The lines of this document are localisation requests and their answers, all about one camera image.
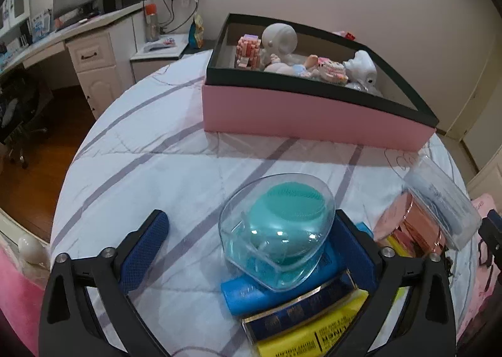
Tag flat pink block figure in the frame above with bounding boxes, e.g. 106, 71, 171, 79
317, 58, 349, 85

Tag blue white carton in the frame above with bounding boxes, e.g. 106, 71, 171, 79
30, 12, 53, 44

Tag tall pink block figure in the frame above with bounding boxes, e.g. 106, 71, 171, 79
235, 33, 261, 69

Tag thin black cable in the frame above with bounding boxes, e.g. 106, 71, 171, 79
478, 240, 492, 292

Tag blue tube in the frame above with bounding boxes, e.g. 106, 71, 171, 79
220, 221, 373, 316

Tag cream wardrobe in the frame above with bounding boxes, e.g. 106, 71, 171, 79
463, 137, 502, 201

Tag rose gold cylinder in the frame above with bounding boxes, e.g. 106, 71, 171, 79
372, 192, 448, 256

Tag white bedpost knob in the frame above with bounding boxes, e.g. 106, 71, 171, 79
18, 235, 47, 263

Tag clear case with teal brush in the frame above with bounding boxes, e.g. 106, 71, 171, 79
218, 173, 337, 293

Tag dark blue gold box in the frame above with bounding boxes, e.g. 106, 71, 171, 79
241, 268, 359, 342

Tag white hutch cabinet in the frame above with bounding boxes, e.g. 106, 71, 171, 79
0, 0, 32, 32

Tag white papers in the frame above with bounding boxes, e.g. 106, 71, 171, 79
143, 40, 175, 53

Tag white nightstand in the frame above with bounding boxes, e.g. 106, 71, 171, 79
130, 32, 191, 85

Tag orange-capped bottle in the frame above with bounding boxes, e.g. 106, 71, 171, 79
144, 3, 161, 43

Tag blue yellow snack bag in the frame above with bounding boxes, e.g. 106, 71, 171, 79
188, 14, 205, 48

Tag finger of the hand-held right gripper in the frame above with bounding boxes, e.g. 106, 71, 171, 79
478, 210, 502, 267

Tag white desk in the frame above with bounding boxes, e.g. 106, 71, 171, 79
0, 0, 150, 118

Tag pink blanket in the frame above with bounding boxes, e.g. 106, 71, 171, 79
455, 192, 502, 357

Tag round white figurine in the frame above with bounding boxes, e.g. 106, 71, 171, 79
262, 23, 299, 63

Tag black power cable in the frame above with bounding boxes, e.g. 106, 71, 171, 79
159, 0, 200, 34

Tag baby doll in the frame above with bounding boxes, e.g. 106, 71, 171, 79
264, 54, 319, 78

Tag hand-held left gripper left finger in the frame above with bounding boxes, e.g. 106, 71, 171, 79
38, 209, 170, 357

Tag black office chair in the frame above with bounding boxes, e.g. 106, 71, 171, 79
0, 67, 50, 169

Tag yellow highlighter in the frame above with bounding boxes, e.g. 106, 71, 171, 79
255, 235, 409, 357

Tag clear plastic box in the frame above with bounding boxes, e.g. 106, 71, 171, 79
402, 161, 483, 251

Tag pink bed cover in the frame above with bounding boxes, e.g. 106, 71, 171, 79
0, 247, 51, 357

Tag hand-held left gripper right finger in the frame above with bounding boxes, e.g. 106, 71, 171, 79
333, 209, 459, 357

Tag pink box with black rim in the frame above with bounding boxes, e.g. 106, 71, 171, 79
202, 14, 440, 152

